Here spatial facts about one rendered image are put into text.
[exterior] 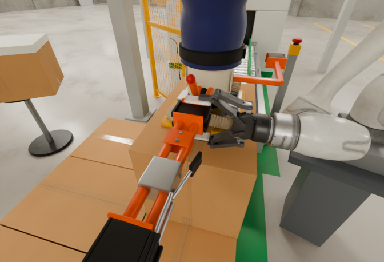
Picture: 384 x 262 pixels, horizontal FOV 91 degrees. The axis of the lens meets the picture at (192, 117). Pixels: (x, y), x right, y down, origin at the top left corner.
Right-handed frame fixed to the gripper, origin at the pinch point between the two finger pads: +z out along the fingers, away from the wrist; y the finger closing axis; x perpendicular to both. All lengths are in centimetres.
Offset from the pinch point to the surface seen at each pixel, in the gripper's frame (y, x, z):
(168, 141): -1.5, -12.2, 2.4
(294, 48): 9, 116, -49
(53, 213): 53, -14, 60
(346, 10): 4, 342, -161
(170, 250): 53, -15, 5
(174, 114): -2.5, -3.1, 4.1
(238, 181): 16.7, -4.9, -15.3
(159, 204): -1.1, -26.3, -1.1
